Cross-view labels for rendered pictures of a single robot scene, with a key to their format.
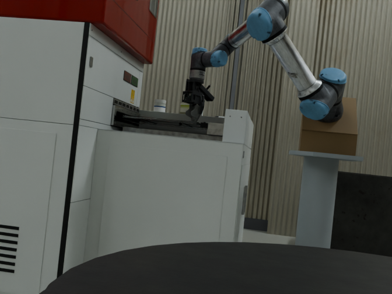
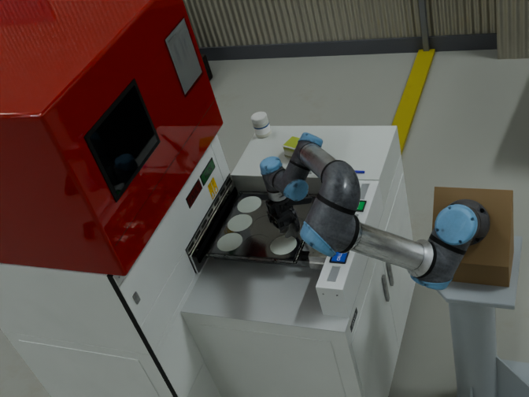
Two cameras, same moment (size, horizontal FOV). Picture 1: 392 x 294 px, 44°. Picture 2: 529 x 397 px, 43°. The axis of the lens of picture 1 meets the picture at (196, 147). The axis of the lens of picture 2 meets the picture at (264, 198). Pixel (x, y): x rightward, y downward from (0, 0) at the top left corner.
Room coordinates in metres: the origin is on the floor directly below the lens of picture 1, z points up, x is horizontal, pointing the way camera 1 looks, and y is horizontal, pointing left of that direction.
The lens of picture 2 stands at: (0.57, -0.62, 2.57)
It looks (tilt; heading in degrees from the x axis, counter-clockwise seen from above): 38 degrees down; 22
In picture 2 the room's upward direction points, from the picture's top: 17 degrees counter-clockwise
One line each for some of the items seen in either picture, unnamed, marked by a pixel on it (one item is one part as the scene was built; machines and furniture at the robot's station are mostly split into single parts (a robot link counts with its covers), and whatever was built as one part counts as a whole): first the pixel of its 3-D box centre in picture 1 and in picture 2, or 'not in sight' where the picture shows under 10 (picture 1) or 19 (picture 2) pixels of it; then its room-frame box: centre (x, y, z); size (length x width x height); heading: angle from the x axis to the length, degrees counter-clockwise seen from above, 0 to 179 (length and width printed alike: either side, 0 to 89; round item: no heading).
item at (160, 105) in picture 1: (159, 107); (260, 124); (2.93, 0.25, 1.01); 0.07 x 0.07 x 0.10
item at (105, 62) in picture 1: (115, 88); (184, 232); (2.26, 0.40, 1.02); 0.81 x 0.03 x 0.40; 171
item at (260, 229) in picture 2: (167, 122); (264, 224); (2.41, 0.15, 0.90); 0.34 x 0.34 x 0.01; 81
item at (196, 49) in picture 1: (199, 59); (273, 174); (2.32, 0.03, 1.21); 0.09 x 0.08 x 0.11; 47
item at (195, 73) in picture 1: (197, 76); (278, 191); (2.32, 0.03, 1.13); 0.08 x 0.08 x 0.05
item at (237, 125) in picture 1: (238, 130); (352, 244); (2.29, -0.20, 0.89); 0.55 x 0.09 x 0.14; 171
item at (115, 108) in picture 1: (126, 119); (215, 224); (2.43, 0.36, 0.89); 0.44 x 0.02 x 0.10; 171
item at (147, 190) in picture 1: (180, 220); (319, 296); (2.47, 0.04, 0.41); 0.96 x 0.64 x 0.82; 171
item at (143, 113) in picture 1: (197, 130); (316, 164); (2.78, 0.00, 0.89); 0.62 x 0.35 x 0.14; 81
